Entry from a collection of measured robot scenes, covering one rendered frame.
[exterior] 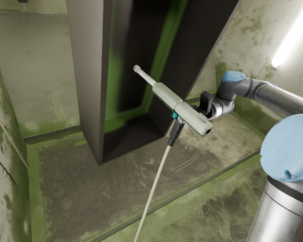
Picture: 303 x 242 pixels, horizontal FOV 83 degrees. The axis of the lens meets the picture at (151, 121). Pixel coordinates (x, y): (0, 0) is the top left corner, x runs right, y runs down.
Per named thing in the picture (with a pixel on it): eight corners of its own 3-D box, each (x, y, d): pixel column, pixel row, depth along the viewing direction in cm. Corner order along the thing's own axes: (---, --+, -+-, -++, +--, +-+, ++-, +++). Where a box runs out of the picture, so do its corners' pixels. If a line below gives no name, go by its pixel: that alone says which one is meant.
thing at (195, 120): (192, 162, 72) (217, 122, 58) (184, 166, 69) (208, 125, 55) (133, 99, 98) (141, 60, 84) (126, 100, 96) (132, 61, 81)
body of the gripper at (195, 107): (192, 130, 74) (208, 124, 81) (201, 115, 68) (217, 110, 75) (180, 119, 78) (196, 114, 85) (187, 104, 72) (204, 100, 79)
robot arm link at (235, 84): (247, 72, 80) (236, 96, 87) (222, 67, 81) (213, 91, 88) (254, 78, 72) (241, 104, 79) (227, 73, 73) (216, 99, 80)
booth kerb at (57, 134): (28, 147, 172) (23, 138, 163) (28, 145, 173) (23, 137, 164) (214, 98, 292) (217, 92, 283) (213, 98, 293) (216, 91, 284)
